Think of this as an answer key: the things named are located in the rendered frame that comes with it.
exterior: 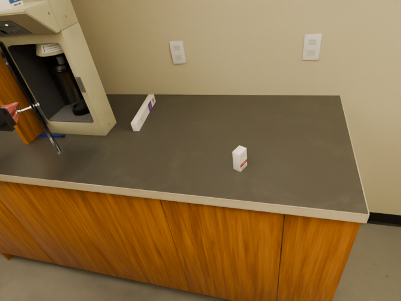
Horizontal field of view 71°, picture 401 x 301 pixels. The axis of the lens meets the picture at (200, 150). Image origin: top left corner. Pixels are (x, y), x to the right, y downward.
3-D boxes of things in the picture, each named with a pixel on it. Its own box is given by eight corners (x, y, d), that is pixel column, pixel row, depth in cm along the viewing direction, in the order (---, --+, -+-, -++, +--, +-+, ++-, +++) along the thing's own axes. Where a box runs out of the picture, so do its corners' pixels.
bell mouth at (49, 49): (54, 42, 127) (48, 29, 123) (87, 40, 122) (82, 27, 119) (27, 57, 114) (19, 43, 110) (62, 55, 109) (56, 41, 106)
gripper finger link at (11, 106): (21, 97, 104) (2, 110, 97) (31, 113, 108) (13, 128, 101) (7, 97, 106) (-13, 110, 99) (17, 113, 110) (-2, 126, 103)
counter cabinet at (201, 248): (64, 189, 245) (7, 98, 189) (315, 219, 190) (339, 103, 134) (7, 260, 196) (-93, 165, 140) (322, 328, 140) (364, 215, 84)
